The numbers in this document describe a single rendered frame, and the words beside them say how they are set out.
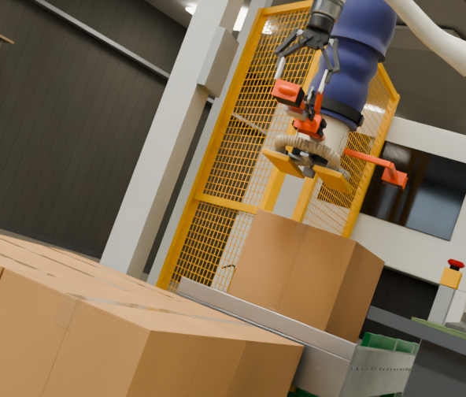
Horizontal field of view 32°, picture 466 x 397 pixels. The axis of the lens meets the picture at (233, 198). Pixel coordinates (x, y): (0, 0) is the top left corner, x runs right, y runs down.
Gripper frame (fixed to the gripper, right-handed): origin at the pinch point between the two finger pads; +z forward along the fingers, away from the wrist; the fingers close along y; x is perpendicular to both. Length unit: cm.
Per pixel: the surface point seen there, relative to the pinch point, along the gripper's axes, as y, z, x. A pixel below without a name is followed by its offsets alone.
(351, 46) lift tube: 0, -30, -49
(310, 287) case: -12, 54, -68
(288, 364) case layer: -18, 80, -42
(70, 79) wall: 545, -108, -818
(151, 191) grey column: 88, 37, -140
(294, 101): -1.9, 6.4, 4.8
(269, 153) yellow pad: 12.6, 16.3, -42.4
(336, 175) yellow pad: -11.7, 16.1, -42.4
